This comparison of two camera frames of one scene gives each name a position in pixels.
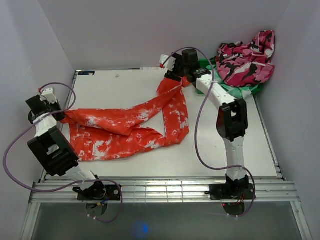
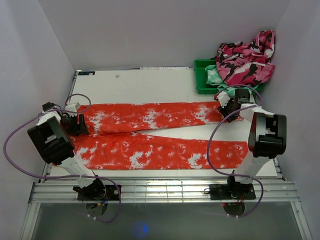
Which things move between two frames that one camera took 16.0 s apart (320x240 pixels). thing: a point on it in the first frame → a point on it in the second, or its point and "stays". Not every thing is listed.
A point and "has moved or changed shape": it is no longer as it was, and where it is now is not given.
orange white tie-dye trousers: (97, 134) has moved or changed shape
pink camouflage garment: (243, 65) stays
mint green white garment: (240, 92) stays
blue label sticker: (86, 73) stays
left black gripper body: (54, 107) → (70, 125)
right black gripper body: (179, 69) → (227, 109)
